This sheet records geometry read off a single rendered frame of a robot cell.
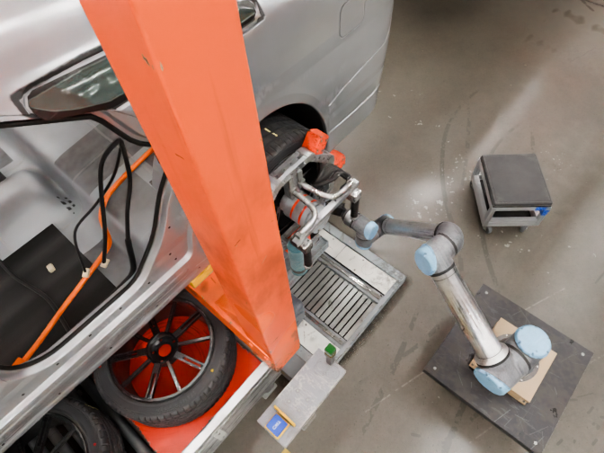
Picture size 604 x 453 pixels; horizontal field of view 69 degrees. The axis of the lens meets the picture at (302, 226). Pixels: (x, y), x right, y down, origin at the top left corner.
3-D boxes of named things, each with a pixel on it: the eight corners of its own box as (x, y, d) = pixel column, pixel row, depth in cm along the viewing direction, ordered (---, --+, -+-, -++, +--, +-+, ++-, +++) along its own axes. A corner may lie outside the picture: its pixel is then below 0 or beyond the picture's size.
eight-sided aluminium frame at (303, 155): (324, 196, 244) (324, 125, 198) (334, 202, 241) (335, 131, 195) (256, 264, 224) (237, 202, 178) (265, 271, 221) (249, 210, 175)
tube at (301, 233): (294, 190, 197) (292, 175, 188) (327, 213, 190) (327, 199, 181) (266, 216, 191) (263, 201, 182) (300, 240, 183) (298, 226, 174)
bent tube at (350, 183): (322, 164, 205) (322, 147, 196) (355, 184, 197) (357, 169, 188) (297, 187, 198) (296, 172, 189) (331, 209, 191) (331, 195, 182)
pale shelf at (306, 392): (318, 349, 215) (318, 347, 212) (346, 372, 209) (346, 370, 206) (257, 421, 199) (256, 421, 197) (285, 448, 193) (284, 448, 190)
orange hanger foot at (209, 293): (204, 262, 232) (186, 228, 203) (277, 324, 212) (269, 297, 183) (180, 285, 226) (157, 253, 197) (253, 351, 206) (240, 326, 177)
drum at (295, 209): (298, 198, 219) (297, 180, 208) (332, 220, 211) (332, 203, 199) (279, 216, 214) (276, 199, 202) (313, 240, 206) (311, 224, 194)
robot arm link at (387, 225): (470, 218, 183) (381, 209, 245) (449, 235, 179) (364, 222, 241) (481, 241, 186) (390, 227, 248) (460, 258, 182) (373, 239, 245)
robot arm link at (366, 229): (368, 244, 227) (369, 235, 219) (349, 231, 232) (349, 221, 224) (378, 232, 231) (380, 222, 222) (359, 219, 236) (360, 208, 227)
